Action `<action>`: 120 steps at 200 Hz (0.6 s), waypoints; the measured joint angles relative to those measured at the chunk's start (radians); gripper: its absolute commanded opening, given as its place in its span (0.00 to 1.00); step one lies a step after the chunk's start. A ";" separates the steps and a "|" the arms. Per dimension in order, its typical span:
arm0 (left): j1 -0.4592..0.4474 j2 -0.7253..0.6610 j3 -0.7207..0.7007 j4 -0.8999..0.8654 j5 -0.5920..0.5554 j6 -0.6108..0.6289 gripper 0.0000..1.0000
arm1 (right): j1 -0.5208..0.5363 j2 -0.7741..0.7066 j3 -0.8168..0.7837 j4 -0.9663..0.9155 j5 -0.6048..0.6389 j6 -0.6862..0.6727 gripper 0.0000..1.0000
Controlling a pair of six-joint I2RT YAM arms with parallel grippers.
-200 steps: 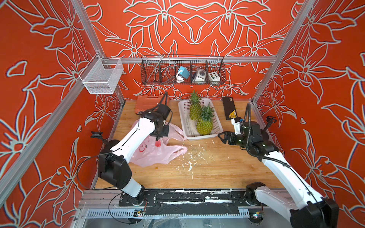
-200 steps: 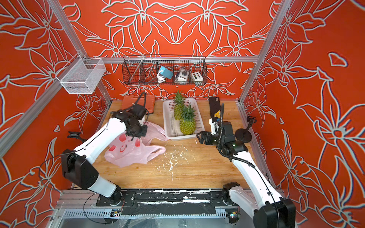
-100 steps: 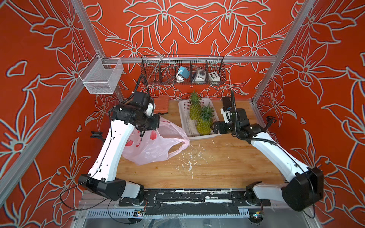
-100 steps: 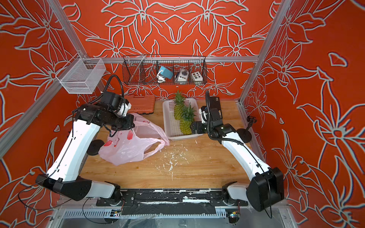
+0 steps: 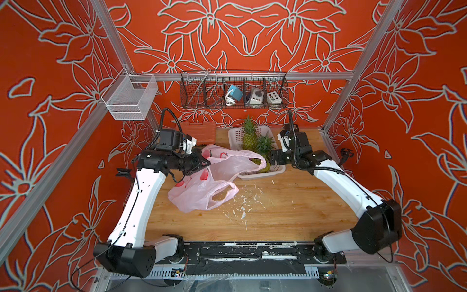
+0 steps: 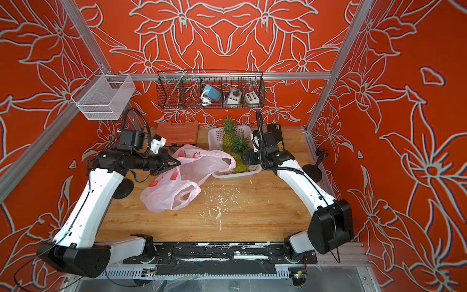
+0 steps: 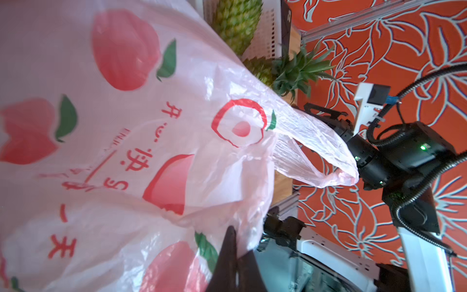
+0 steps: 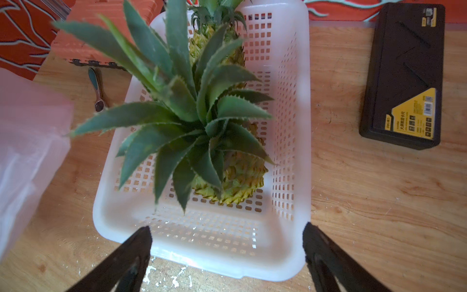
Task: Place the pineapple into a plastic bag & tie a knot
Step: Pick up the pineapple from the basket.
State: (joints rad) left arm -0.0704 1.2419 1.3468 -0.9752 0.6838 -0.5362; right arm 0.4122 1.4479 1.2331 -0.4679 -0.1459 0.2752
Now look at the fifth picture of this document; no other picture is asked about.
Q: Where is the clear wire wall basket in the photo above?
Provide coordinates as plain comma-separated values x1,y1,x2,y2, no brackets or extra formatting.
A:
102,74,159,120

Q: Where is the teal box with cable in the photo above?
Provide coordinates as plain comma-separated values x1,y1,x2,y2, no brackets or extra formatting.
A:
225,85,243,107

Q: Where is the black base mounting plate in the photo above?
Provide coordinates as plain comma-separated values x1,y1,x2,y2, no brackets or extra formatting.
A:
148,242,347,280

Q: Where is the left black round stand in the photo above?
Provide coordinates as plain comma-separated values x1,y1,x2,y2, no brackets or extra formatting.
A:
116,168,135,182

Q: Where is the right black round stand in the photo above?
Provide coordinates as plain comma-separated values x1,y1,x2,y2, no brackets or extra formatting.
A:
338,148,355,166

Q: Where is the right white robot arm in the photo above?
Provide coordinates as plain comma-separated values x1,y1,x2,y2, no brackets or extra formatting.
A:
270,150,402,257

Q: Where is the black round stand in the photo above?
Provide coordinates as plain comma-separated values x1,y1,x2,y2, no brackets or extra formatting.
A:
116,168,135,182
338,148,355,166

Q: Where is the white button box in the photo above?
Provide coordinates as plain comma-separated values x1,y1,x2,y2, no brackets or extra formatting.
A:
266,91,282,109

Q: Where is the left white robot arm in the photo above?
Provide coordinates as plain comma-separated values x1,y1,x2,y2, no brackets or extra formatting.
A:
93,149,210,278

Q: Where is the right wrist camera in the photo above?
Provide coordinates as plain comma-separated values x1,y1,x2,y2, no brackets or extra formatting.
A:
277,131,291,152

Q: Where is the white perforated plastic basket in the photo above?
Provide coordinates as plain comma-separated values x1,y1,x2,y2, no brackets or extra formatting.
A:
228,125,286,180

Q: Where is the orange plastic tool case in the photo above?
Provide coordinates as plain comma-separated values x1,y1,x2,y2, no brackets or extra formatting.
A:
181,121,216,146

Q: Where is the pink plastic bag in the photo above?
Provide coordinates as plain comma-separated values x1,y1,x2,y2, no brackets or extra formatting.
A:
168,145,267,213

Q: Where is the white device with knobs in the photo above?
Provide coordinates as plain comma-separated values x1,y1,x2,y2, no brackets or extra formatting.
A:
246,87,265,108

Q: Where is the black wire wall basket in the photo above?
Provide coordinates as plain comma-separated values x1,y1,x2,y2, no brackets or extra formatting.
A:
180,69,290,110

